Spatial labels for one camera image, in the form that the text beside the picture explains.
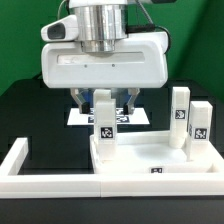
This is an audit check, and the white desk top tray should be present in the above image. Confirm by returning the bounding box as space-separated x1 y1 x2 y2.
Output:
90 131 224 175

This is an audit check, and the white U-shaped fence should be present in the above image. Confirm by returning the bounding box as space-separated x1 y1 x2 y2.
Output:
0 138 224 199

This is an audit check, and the tag marker plate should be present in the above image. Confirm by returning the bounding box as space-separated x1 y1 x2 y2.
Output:
67 108 149 126

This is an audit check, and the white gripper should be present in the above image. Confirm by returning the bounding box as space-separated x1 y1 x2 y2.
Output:
41 15 168 114

